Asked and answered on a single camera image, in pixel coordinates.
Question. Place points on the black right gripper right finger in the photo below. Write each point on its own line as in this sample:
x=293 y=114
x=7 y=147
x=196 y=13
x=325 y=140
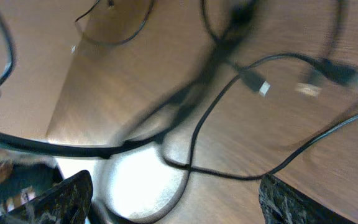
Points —
x=283 y=204

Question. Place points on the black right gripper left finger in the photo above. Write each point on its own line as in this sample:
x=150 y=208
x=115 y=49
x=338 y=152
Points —
x=67 y=202

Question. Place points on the person in dark clothes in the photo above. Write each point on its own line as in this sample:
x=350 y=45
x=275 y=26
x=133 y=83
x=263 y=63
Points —
x=19 y=171

